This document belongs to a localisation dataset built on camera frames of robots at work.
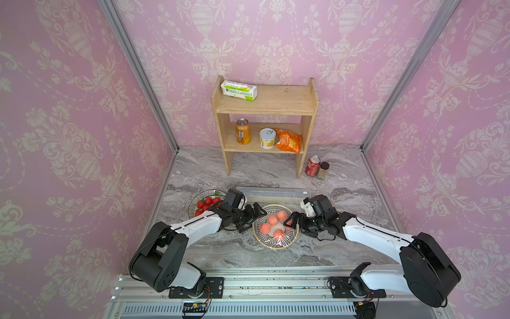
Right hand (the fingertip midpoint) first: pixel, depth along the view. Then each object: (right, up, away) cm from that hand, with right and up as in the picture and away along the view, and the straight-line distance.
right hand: (291, 226), depth 84 cm
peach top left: (-8, +2, +4) cm, 9 cm away
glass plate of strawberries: (-42, +7, +9) cm, 43 cm away
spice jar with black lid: (+20, +22, +21) cm, 36 cm away
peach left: (-11, -1, +2) cm, 11 cm away
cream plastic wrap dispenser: (-8, +12, +9) cm, 17 cm away
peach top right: (-3, +4, +4) cm, 6 cm away
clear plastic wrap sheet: (-9, -3, +3) cm, 10 cm away
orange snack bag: (-1, +37, +4) cm, 37 cm away
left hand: (-12, +3, +1) cm, 13 cm away
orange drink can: (-21, +41, +2) cm, 46 cm away
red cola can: (+14, +26, +17) cm, 34 cm away
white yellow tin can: (-10, +38, +4) cm, 40 cm away
